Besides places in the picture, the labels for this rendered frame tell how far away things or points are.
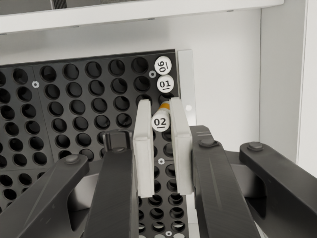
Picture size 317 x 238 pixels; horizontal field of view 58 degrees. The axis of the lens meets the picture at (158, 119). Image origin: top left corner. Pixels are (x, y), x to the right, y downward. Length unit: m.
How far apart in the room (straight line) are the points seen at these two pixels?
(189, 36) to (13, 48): 0.17
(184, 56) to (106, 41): 0.08
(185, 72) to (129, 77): 0.07
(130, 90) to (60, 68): 0.06
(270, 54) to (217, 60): 0.05
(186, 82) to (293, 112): 0.10
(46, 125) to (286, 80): 0.19
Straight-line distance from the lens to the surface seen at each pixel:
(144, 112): 0.16
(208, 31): 0.28
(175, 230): 0.28
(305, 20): 0.21
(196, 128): 0.15
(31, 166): 0.27
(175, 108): 0.16
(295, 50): 0.22
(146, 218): 0.27
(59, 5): 0.68
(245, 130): 0.31
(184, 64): 0.27
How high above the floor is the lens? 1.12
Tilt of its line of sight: 72 degrees down
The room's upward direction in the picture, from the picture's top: 171 degrees counter-clockwise
